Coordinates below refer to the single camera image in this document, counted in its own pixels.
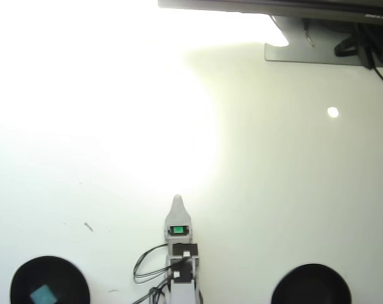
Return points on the grey gripper with motor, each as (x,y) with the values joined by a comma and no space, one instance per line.
(178,237)

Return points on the blue cube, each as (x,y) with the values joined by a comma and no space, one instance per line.
(43,296)

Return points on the black round bowl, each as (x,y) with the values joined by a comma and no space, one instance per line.
(310,285)
(68,278)

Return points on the dark computer monitor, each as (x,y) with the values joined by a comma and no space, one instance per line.
(274,6)

